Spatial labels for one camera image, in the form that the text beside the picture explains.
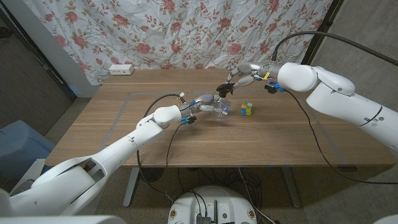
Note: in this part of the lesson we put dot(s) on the white power strip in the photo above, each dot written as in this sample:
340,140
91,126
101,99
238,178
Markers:
121,69

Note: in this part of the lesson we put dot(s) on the black slanted wall bar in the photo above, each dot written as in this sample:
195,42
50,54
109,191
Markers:
56,77

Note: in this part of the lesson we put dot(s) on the white table leg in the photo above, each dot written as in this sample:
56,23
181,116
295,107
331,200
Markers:
130,189
292,189

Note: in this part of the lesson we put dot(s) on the white floor platform blue pads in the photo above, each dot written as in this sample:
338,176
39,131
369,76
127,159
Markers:
34,169

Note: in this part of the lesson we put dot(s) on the black backdrop stand pole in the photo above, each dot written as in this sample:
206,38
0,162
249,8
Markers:
320,18

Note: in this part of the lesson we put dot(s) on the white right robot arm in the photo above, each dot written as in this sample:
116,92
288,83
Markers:
342,99

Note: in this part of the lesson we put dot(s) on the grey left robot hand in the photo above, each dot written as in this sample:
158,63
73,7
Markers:
202,103

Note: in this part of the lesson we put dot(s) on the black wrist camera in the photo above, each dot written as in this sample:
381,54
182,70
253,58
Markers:
272,88
189,120

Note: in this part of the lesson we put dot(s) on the white robot torso base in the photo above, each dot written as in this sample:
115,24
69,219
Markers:
217,199

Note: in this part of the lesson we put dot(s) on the black trigger sprayer head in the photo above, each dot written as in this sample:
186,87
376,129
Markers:
224,88

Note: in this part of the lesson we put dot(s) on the clear plastic spray bottle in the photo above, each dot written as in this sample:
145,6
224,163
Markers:
221,114

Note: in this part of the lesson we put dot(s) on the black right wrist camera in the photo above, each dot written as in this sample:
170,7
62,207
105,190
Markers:
272,88

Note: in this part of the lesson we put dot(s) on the blue plastic bin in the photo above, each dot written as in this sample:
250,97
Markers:
18,143

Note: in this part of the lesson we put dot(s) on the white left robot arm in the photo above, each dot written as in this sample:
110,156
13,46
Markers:
130,144

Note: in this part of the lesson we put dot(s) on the black round floor base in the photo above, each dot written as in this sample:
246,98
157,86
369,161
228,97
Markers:
151,175

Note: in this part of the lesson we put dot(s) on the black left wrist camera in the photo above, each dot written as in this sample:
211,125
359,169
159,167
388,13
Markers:
189,120

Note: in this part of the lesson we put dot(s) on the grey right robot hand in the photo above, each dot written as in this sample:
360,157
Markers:
261,71

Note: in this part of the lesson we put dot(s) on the floral print backdrop cloth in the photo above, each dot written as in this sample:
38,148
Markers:
186,31

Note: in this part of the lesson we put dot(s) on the multicoloured Rubik's cube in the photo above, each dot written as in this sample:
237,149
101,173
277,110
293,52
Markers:
246,109

